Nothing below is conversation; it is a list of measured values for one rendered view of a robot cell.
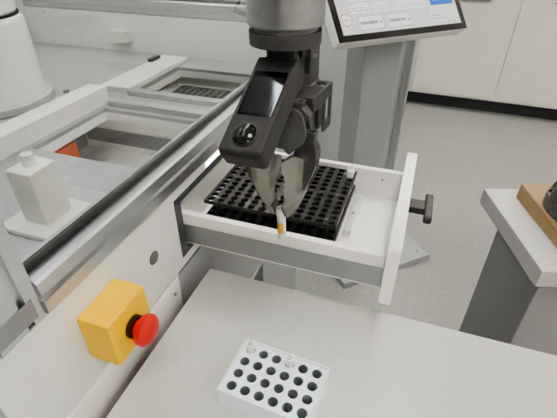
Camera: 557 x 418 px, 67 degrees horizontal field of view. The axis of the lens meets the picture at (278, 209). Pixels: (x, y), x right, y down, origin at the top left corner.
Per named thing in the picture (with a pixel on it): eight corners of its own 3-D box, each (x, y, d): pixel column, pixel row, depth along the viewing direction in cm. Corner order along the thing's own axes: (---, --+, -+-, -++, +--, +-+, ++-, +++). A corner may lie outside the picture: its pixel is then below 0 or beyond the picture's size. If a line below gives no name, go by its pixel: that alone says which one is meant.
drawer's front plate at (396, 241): (407, 201, 83) (418, 152, 77) (389, 308, 61) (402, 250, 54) (398, 200, 83) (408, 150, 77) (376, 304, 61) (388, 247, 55)
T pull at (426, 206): (432, 200, 69) (433, 193, 68) (430, 226, 63) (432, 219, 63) (409, 196, 70) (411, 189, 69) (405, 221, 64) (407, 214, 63)
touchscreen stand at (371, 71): (428, 259, 191) (495, 17, 132) (343, 289, 175) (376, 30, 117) (365, 202, 228) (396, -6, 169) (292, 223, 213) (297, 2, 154)
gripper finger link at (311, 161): (321, 187, 47) (321, 113, 42) (316, 194, 46) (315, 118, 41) (283, 180, 49) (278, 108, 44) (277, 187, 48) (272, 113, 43)
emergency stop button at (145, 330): (165, 330, 53) (159, 308, 50) (147, 356, 50) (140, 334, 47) (144, 323, 54) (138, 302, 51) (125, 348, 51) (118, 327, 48)
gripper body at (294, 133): (331, 130, 50) (339, 21, 43) (304, 162, 43) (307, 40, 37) (274, 120, 53) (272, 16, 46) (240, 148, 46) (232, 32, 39)
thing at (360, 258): (398, 198, 81) (404, 171, 78) (380, 289, 61) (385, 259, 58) (212, 165, 92) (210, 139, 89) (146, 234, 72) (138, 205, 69)
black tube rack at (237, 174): (353, 200, 80) (357, 171, 76) (332, 259, 67) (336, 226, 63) (246, 180, 86) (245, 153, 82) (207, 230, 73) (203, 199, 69)
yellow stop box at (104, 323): (158, 324, 56) (148, 285, 51) (125, 369, 50) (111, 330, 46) (126, 314, 57) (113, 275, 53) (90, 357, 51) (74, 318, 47)
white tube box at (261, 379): (328, 384, 57) (330, 367, 55) (308, 443, 51) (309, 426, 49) (246, 354, 61) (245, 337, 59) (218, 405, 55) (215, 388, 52)
